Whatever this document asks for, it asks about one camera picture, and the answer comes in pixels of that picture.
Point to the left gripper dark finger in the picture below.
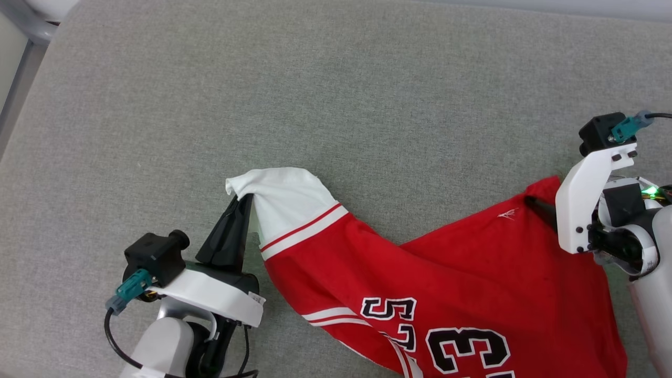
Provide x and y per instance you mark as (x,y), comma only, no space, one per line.
(243,236)
(220,241)

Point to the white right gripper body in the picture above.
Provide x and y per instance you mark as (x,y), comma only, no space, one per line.
(577,210)

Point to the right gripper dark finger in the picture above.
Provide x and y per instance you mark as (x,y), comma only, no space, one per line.
(543,210)

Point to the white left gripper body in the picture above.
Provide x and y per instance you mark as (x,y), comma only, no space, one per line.
(215,294)

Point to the red and white sports jersey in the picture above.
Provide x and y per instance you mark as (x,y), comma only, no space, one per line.
(472,273)

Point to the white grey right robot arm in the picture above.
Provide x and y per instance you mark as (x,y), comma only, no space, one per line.
(656,262)

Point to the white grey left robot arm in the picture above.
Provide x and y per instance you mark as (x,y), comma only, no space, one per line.
(163,346)

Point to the white rounded object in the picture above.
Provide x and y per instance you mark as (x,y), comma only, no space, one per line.
(52,8)

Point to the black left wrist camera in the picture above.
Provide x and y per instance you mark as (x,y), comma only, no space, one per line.
(155,254)

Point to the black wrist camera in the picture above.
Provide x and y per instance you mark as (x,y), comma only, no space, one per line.
(598,134)
(155,254)

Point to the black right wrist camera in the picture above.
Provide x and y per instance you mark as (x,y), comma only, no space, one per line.
(598,134)

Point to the teal left camera connector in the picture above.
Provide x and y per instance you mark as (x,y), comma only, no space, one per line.
(128,291)

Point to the teal camera connector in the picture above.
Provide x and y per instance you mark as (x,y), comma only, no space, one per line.
(128,291)
(627,127)

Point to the teal right camera connector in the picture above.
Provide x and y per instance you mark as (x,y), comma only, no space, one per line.
(627,127)

